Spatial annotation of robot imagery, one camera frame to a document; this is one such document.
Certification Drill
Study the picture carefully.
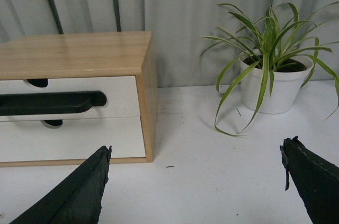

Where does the green spider plant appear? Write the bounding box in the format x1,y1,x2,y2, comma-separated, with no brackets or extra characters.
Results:
198,1,339,137

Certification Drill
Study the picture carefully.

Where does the white plant pot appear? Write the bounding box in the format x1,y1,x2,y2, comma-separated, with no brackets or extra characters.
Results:
240,56,314,114

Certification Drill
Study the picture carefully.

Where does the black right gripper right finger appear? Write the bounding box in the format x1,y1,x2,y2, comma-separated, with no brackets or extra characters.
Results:
280,136,338,223

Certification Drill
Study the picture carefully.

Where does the light wooden drawer cabinet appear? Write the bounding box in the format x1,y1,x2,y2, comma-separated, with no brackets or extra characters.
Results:
1,31,158,167

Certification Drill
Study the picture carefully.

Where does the white drawer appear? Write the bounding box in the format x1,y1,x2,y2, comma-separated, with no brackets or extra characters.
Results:
1,118,146,162
1,76,140,122

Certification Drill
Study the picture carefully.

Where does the black drawer handle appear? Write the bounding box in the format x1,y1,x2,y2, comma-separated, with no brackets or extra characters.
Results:
1,91,107,116

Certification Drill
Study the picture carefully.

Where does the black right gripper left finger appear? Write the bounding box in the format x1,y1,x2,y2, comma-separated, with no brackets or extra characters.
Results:
12,146,112,223

